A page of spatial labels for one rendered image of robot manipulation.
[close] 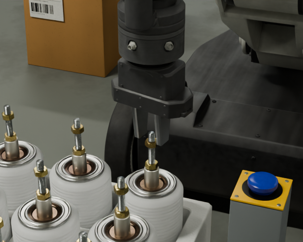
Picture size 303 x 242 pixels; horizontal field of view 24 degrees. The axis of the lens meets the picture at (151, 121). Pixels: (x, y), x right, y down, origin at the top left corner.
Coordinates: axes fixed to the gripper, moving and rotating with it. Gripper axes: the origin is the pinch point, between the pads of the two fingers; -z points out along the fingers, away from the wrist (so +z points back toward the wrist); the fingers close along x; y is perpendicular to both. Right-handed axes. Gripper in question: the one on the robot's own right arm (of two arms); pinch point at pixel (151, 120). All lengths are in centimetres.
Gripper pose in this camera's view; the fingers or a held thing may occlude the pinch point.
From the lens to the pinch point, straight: 99.4
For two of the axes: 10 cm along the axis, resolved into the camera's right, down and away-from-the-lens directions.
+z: 0.0, -8.6, -5.1
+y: -5.5, 4.3, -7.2
